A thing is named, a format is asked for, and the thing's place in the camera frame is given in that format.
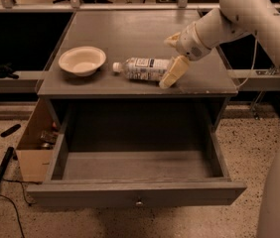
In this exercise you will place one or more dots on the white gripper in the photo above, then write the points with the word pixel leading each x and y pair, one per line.
pixel 190 43

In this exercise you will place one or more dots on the clear plastic water bottle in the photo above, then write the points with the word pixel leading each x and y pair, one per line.
pixel 142 69

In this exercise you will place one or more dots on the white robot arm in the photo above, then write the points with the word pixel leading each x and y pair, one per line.
pixel 229 21

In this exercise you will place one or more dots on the grey open top drawer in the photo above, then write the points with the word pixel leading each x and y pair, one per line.
pixel 109 153

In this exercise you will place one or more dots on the silver drawer knob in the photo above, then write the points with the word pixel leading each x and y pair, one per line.
pixel 139 202

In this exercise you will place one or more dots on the grey wooden cabinet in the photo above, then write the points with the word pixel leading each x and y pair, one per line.
pixel 124 34

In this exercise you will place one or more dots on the brown cardboard box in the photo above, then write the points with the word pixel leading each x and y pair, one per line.
pixel 35 148

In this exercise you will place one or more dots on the black marker on floor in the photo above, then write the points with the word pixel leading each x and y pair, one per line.
pixel 10 131

